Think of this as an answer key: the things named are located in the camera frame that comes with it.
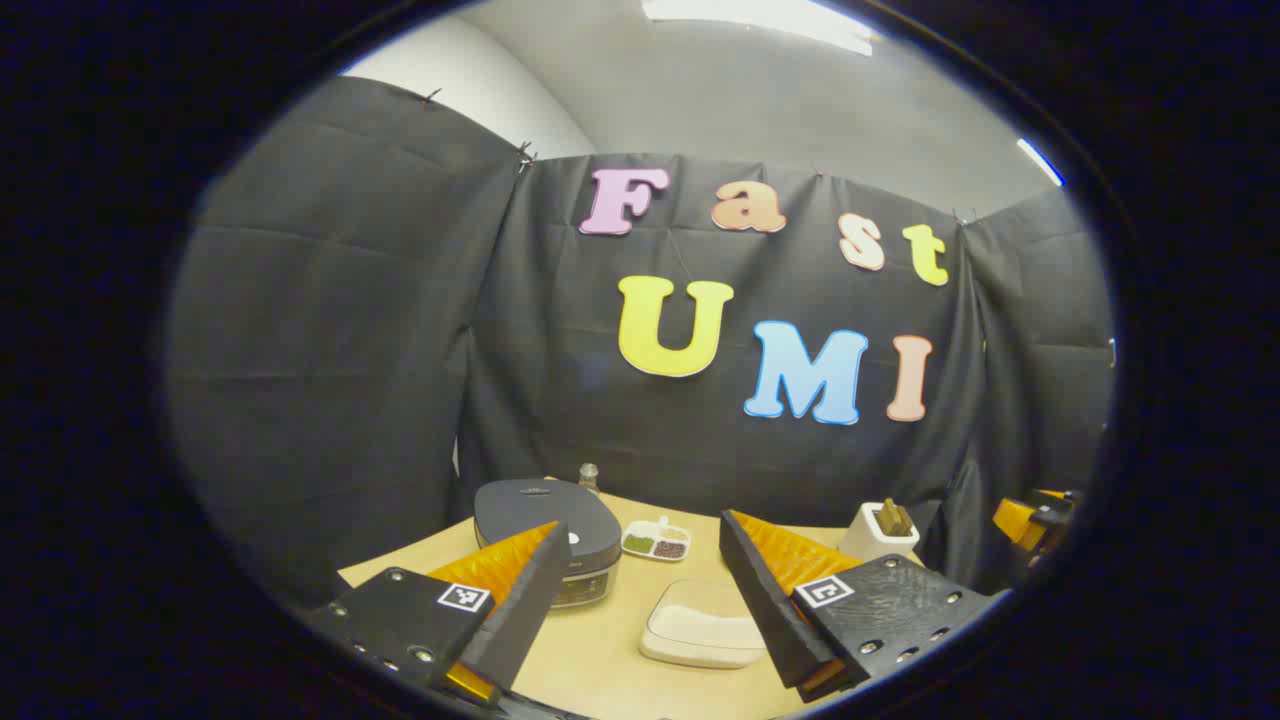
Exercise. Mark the small ceiling light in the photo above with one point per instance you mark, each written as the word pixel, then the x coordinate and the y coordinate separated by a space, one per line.
pixel 1040 160

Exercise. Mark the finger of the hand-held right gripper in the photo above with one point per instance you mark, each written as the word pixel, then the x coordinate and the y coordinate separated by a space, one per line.
pixel 1058 512
pixel 1015 520

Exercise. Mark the white chopstick holder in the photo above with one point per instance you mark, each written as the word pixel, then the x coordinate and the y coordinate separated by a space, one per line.
pixel 865 542

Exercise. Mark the black backdrop cloth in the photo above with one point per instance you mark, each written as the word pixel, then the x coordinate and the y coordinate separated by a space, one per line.
pixel 350 350

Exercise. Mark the clear dish of white rice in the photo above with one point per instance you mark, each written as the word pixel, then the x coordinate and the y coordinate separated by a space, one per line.
pixel 700 630

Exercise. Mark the small glass bottle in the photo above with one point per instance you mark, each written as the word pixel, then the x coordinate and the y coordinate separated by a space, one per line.
pixel 589 478

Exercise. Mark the grey and cream rice cooker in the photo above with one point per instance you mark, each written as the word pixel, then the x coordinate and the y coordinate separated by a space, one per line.
pixel 540 505

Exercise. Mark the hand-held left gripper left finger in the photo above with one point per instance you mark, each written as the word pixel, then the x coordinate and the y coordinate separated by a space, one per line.
pixel 530 600

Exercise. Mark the white divided dish of beans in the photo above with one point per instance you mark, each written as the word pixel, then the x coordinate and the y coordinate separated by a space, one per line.
pixel 655 545

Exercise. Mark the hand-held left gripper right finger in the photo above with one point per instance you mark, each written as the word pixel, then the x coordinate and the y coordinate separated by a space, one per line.
pixel 760 600

